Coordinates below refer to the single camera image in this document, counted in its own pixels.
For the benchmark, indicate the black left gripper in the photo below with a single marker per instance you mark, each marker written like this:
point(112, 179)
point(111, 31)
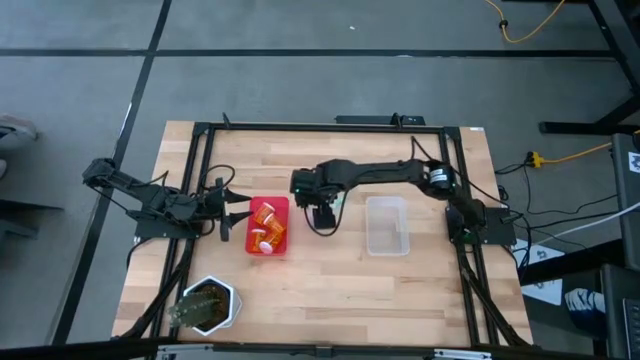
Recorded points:
point(215, 205)

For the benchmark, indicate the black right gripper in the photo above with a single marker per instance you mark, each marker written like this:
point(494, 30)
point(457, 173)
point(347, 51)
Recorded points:
point(310, 190)

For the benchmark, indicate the orange pill bottle white cap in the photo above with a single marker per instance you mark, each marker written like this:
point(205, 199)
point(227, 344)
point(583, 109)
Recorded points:
point(274, 226)
point(270, 243)
point(257, 240)
point(264, 212)

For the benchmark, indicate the pale green pill bottle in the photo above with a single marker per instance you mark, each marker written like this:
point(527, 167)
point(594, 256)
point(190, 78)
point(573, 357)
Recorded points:
point(340, 202)

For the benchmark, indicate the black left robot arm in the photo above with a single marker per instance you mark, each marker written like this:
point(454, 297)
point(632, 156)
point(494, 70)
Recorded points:
point(165, 202)

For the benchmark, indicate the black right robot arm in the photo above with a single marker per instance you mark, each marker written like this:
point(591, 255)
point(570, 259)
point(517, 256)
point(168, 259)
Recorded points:
point(380, 172)

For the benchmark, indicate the pink plastic bin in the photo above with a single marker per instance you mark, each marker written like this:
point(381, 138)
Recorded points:
point(251, 220)

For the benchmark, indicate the clear plastic bin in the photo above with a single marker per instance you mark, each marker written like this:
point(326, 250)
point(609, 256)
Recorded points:
point(387, 227)

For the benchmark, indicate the white hexagonal plant pot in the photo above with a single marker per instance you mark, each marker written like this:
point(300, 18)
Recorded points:
point(235, 305)

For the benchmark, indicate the green cactus plant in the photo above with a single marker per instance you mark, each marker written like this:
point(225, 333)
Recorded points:
point(195, 307)

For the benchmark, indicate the black front rig beam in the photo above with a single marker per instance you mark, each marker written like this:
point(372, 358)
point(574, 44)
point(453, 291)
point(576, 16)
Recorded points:
point(100, 350)

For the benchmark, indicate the person's shoe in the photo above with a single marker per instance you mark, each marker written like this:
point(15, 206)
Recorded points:
point(3, 169)
point(17, 131)

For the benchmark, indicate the white printed sheet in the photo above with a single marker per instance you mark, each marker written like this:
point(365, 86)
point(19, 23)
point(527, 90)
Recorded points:
point(547, 295)

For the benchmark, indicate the black desk leg bar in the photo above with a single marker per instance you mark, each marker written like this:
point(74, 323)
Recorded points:
point(575, 262)

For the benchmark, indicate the blue white cloth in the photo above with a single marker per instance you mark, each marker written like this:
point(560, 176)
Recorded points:
point(582, 302)

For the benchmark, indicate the black computer case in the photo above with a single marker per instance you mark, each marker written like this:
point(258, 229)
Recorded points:
point(627, 210)

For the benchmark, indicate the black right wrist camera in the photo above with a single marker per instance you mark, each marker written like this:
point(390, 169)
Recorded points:
point(324, 218)

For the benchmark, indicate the black aluminium table frame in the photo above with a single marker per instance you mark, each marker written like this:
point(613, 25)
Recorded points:
point(325, 127)

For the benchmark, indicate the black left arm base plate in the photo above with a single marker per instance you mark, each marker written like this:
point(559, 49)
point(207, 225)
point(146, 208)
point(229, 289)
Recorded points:
point(160, 231)

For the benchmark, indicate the silver metal bracket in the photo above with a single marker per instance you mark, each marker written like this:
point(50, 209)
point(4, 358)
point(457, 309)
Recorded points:
point(462, 355)
point(185, 352)

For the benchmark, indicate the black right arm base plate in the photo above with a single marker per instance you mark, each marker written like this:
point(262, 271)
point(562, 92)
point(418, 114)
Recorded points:
point(500, 227)

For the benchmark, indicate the black floor stand frame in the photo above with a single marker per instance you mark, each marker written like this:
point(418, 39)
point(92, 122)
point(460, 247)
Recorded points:
point(575, 128)

